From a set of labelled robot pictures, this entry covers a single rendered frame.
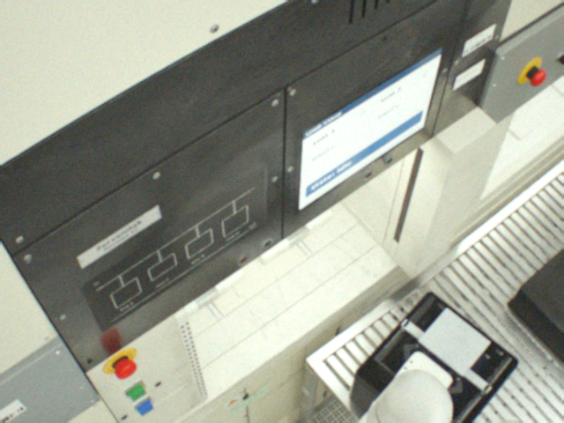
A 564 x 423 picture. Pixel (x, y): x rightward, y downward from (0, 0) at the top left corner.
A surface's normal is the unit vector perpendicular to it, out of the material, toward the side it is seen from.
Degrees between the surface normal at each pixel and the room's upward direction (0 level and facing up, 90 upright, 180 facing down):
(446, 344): 0
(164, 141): 90
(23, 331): 90
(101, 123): 90
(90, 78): 91
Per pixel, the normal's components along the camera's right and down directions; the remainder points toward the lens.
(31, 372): 0.62, 0.68
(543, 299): 0.01, -0.51
